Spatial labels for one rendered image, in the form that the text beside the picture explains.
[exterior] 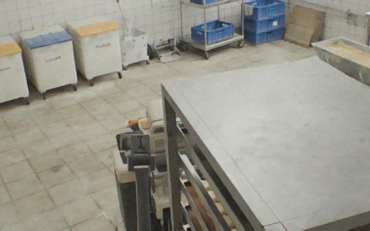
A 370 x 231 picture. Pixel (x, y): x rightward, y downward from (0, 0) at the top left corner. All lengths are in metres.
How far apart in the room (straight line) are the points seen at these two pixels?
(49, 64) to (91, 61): 0.56
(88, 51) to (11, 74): 1.00
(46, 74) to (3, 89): 0.55
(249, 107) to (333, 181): 0.32
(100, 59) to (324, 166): 5.18
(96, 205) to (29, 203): 0.58
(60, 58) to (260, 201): 5.04
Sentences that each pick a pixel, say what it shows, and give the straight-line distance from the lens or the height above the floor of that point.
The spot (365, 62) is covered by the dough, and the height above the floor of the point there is 1.30.
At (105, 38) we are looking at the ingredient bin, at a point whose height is 0.61.
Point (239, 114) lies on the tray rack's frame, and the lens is 1.02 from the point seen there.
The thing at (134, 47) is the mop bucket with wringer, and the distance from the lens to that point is 6.32.
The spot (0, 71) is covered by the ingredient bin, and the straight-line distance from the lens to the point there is 5.52.
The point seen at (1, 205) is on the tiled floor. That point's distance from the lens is 4.05.
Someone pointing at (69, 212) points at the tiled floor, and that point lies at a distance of 3.77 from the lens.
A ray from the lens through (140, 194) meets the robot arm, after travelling 1.80.
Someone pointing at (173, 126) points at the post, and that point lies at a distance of 1.23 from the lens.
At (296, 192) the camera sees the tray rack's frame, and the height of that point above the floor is 1.82.
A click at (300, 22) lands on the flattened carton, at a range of 7.34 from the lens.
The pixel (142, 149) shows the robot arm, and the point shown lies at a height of 1.34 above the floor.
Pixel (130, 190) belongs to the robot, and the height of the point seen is 0.64.
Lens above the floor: 2.28
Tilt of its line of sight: 28 degrees down
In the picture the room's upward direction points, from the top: 3 degrees counter-clockwise
